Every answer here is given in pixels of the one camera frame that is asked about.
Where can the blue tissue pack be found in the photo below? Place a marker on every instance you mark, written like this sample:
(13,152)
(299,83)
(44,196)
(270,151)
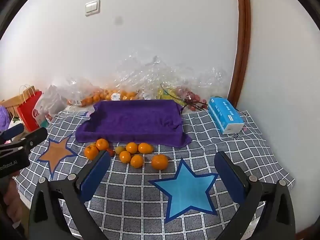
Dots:
(225,115)

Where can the person's left hand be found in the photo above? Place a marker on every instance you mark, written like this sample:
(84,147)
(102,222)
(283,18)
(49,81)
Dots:
(12,197)

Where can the clear bag with grapes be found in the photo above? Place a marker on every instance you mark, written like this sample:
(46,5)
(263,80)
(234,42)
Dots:
(150,75)

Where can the red paper bag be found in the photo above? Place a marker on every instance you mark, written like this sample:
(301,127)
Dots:
(27,112)

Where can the orange mandarin with stem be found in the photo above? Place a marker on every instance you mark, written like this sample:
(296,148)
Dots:
(102,144)

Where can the yellow package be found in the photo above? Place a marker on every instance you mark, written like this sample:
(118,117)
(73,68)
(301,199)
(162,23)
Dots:
(165,93)

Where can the brown wooden door frame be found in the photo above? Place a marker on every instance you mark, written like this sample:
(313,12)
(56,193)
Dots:
(243,30)

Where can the clear bag of mandarins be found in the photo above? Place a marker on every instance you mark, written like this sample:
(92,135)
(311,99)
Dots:
(87,97)
(122,94)

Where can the brown paper bag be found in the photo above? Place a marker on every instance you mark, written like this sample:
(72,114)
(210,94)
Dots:
(12,102)

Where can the white wall light switch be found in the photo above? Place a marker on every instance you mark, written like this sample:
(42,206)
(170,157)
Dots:
(92,7)

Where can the bag of red fruits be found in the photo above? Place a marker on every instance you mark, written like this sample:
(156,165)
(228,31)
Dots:
(195,97)

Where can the small red fruit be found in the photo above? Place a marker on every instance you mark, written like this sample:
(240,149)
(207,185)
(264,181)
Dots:
(110,152)

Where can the grey checked star-print cloth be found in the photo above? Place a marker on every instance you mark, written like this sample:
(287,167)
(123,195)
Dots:
(140,205)

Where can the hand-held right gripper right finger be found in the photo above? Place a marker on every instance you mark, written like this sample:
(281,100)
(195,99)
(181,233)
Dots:
(228,177)

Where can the white plastic bag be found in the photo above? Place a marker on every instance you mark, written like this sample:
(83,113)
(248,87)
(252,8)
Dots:
(50,100)

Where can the purple plush toy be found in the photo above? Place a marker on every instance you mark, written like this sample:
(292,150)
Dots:
(3,120)

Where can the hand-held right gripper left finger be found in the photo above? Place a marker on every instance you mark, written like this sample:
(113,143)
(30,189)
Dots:
(96,172)

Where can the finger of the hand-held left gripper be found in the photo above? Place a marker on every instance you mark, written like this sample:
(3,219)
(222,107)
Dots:
(12,131)
(35,136)

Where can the oval orange citrus fruit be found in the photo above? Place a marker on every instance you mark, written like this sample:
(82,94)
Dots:
(145,148)

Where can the small orange citrus fruit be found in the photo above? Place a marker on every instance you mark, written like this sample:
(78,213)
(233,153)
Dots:
(125,156)
(131,147)
(136,161)

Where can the purple towel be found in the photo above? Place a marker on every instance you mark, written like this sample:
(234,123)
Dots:
(137,120)

